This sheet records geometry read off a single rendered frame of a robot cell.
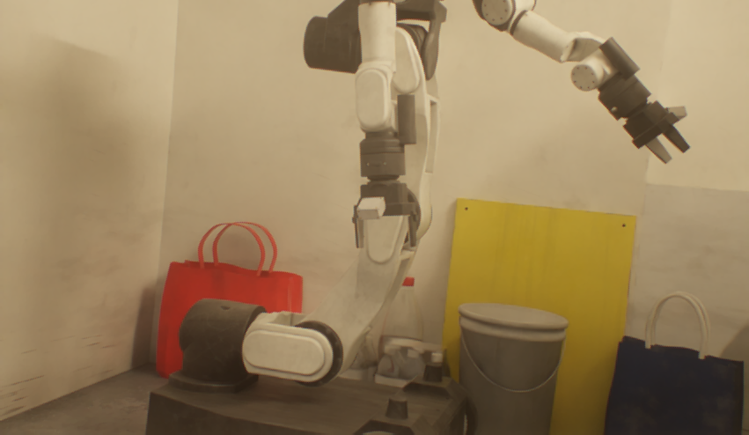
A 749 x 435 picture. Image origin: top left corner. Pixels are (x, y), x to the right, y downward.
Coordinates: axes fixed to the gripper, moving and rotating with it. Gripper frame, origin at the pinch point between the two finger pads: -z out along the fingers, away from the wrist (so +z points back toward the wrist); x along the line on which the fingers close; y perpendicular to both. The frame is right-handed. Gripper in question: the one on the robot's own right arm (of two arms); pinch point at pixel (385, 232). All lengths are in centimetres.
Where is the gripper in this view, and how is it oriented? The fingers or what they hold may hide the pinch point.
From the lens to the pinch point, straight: 176.6
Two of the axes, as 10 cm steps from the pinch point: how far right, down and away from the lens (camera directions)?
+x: 9.4, -0.4, -3.4
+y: 3.4, -0.2, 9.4
